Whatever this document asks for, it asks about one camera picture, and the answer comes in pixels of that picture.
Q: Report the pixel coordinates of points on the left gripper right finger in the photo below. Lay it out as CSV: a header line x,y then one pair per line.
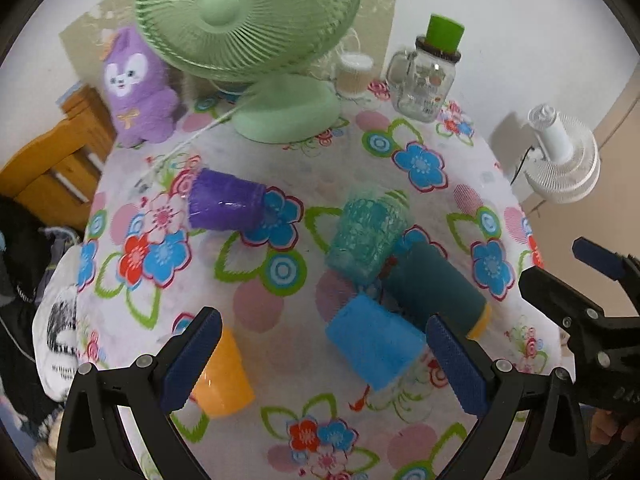
x,y
552,444

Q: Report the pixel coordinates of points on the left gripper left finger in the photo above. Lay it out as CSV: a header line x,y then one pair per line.
x,y
93,442

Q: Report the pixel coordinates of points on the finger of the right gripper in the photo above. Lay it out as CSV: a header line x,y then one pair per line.
x,y
565,294
611,264

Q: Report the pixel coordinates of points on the teal scribbled clear cup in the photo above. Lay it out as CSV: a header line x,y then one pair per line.
x,y
371,223

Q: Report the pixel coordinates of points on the orange plastic cup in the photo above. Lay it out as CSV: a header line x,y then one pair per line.
x,y
223,388

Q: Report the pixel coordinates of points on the dark teal cup yellow rim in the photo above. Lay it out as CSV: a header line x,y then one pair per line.
x,y
423,283

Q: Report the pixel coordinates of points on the blue plastic cup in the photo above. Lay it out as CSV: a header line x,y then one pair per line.
x,y
379,345

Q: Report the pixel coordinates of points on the purple plastic cup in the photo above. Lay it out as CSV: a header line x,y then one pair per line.
x,y
223,202

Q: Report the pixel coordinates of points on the green cup on jar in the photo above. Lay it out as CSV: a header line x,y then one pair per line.
x,y
444,34

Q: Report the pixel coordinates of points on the white small fan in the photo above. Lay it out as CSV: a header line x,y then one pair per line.
x,y
565,163

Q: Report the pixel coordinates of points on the white printed bag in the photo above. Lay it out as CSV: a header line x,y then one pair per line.
x,y
54,328

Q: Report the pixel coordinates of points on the floral tablecloth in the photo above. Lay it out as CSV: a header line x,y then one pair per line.
x,y
145,272

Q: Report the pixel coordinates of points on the glass mason jar mug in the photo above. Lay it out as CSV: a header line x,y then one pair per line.
x,y
419,80

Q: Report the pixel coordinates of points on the wooden chair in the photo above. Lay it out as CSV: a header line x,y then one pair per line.
x,y
56,175

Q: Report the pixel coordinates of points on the cotton swab container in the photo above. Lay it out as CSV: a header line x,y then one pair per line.
x,y
353,74

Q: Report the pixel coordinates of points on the purple plush toy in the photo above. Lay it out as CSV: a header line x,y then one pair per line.
x,y
143,105

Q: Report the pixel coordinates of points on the green desk fan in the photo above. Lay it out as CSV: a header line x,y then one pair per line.
x,y
265,46

